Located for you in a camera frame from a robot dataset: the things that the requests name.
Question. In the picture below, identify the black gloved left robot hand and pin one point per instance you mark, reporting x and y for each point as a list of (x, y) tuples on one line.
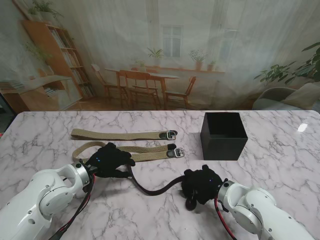
[(110, 161)]

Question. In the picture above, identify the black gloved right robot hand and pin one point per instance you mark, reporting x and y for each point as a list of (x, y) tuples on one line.
[(202, 185)]

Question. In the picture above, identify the dark brown woven belt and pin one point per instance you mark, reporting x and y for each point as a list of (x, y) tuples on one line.
[(152, 193)]

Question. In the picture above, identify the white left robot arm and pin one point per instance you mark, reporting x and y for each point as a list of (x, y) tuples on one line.
[(42, 200)]

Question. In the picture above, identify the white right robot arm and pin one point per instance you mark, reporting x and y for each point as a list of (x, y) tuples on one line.
[(255, 210)]

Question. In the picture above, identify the beige woven belt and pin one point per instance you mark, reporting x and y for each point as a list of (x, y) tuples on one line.
[(130, 135), (152, 153)]

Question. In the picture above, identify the black square storage box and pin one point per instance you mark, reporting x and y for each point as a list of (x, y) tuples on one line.
[(225, 147)]

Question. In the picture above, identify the printed room scene backdrop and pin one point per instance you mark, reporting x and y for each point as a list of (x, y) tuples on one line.
[(160, 50)]

